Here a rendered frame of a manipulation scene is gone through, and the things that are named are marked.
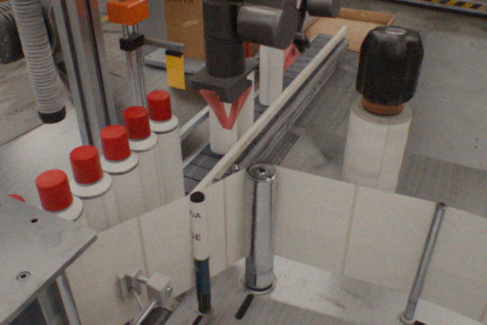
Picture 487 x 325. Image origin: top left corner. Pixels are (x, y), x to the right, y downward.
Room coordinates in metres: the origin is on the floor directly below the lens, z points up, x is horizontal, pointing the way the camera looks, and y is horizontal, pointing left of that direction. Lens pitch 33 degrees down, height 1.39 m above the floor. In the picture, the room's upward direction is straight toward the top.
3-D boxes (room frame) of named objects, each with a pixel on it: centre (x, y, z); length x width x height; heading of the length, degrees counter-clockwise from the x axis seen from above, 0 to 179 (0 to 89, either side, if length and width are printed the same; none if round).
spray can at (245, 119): (0.81, 0.00, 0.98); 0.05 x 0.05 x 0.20
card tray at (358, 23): (1.54, -0.35, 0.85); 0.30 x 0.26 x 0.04; 154
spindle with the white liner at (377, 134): (0.59, -0.20, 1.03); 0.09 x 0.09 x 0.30
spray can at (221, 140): (0.76, 0.04, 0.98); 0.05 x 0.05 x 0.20
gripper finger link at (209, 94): (0.64, 0.02, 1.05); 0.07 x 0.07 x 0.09; 64
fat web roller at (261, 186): (0.43, -0.02, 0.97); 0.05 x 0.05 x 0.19
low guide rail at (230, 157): (0.89, -0.07, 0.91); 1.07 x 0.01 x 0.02; 154
